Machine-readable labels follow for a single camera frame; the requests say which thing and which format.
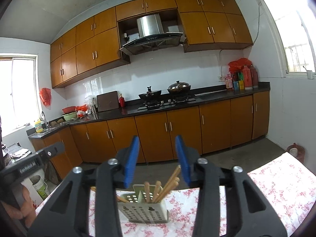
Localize red plastic bag on wall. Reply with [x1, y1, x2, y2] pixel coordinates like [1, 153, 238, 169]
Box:
[39, 87, 52, 106]

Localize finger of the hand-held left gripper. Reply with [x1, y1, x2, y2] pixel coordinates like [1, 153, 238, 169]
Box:
[44, 142, 65, 159]

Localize dark red thermos flask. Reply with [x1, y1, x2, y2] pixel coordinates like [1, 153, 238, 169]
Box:
[250, 64, 259, 88]

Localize wok with lid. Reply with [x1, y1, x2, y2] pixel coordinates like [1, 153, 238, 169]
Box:
[167, 80, 191, 96]

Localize window with bars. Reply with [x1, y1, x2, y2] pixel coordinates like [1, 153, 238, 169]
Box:
[257, 0, 316, 76]

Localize wall cable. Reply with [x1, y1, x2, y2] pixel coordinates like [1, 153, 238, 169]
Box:
[218, 2, 262, 82]

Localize wooden kitchen cabinets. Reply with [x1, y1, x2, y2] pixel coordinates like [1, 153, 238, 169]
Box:
[50, 0, 254, 89]
[30, 91, 270, 176]

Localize red plastic bag over flasks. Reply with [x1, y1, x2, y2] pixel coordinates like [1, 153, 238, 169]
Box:
[228, 58, 250, 73]

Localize white plastic bucket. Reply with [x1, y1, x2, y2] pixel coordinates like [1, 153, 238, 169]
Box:
[30, 175, 50, 201]

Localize steel sink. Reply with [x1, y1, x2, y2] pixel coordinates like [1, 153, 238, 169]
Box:
[41, 121, 70, 133]

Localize gas stove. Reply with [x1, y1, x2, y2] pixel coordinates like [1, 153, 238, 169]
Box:
[137, 96, 197, 111]

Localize person's left hand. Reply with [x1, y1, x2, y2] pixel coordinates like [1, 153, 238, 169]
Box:
[0, 185, 37, 228]

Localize red floral tablecloth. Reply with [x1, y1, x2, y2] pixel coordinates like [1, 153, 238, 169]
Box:
[35, 152, 316, 237]

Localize dark cutting board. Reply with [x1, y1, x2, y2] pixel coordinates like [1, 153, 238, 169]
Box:
[96, 91, 120, 112]

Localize grey cloth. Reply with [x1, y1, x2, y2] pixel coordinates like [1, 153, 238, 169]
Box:
[10, 148, 33, 159]

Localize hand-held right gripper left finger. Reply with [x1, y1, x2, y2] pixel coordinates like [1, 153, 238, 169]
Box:
[27, 135, 141, 237]

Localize green basin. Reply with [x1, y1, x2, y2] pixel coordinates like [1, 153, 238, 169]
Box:
[61, 112, 78, 121]

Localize steel range hood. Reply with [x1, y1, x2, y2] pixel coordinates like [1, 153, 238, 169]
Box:
[120, 14, 186, 55]

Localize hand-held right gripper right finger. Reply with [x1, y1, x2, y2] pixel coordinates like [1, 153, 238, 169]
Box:
[175, 134, 288, 237]

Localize black kitchen countertop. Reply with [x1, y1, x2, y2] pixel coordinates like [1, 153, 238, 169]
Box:
[28, 81, 271, 139]

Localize wooden upper kitchen cabinets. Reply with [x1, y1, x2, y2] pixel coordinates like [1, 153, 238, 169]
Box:
[50, 0, 254, 89]

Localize wooden lower kitchen cabinets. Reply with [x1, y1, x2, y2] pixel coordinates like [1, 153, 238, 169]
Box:
[30, 91, 270, 176]

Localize window by sink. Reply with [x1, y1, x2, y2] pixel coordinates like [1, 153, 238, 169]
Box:
[0, 54, 38, 136]

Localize green perforated utensil holder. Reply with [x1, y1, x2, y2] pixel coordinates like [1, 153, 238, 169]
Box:
[116, 184, 170, 225]

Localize pink plastic jug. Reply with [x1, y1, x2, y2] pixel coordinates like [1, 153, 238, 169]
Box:
[286, 142, 306, 164]

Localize black open wok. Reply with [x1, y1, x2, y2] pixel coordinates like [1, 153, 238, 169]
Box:
[138, 86, 162, 101]

